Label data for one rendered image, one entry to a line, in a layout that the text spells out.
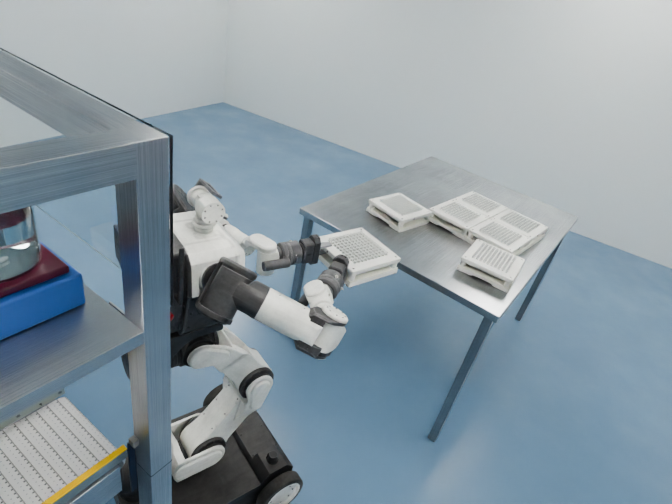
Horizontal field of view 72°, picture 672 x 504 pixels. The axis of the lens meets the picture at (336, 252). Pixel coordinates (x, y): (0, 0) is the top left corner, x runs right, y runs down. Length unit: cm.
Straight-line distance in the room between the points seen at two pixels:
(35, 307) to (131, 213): 26
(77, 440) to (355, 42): 513
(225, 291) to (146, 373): 27
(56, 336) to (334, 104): 532
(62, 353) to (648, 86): 501
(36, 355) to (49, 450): 46
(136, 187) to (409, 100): 497
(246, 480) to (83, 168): 160
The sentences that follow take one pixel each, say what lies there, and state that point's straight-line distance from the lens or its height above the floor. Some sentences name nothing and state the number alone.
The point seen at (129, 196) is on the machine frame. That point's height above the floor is 160.
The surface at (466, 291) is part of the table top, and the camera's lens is 208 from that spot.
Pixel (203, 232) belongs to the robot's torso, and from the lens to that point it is 133.
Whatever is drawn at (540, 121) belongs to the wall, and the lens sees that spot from 531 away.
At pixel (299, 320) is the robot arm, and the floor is 120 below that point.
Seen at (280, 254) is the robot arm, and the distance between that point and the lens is 163.
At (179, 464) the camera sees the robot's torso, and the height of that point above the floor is 34.
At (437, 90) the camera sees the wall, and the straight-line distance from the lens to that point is 548.
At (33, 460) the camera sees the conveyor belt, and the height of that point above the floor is 89.
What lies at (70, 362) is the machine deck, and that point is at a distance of 91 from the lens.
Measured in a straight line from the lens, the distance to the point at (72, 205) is 114.
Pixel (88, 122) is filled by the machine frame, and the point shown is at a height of 169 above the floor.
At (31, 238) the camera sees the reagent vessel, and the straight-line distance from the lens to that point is 94.
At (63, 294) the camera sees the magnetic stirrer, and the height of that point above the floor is 137.
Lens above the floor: 197
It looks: 32 degrees down
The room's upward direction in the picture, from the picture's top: 12 degrees clockwise
